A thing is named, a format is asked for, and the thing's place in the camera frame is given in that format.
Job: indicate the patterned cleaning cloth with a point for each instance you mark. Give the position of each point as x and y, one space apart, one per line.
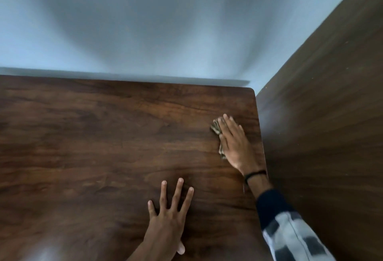
216 128

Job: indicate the dark wooden cabinet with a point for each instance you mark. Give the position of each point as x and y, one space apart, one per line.
326 126

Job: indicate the black wristband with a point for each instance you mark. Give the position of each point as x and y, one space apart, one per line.
254 174

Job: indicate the person's right forearm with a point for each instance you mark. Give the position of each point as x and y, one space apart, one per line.
287 228

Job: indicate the person's right hand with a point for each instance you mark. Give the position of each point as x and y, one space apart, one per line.
239 150

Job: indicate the person's left thumb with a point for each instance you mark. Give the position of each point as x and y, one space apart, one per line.
180 248

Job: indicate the person's left forearm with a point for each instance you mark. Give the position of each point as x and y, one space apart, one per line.
146 251

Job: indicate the person's left little finger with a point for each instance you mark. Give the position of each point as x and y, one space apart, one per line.
152 208

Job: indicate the person's left middle finger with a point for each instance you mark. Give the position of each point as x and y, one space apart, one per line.
177 195

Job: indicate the person's right thumb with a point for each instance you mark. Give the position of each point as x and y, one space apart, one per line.
223 145

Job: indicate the person's left hand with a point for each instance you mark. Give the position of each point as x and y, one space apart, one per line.
166 228

